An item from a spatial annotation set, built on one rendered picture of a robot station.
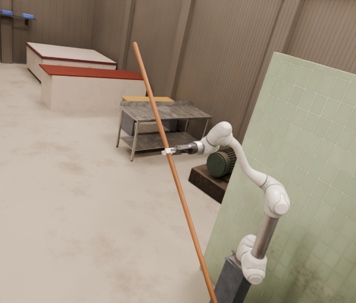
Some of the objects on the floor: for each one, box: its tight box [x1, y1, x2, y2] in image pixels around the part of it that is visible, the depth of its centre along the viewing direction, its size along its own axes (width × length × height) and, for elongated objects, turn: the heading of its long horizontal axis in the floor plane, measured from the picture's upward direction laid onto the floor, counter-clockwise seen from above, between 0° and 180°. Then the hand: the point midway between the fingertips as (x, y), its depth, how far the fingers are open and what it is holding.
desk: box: [118, 96, 179, 136], centre depth 710 cm, size 68×133×74 cm, turn 103°
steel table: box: [116, 101, 212, 162], centre depth 622 cm, size 72×189×98 cm, turn 103°
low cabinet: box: [25, 42, 117, 84], centre depth 954 cm, size 185×229×86 cm
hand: (168, 151), depth 180 cm, fingers closed on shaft, 3 cm apart
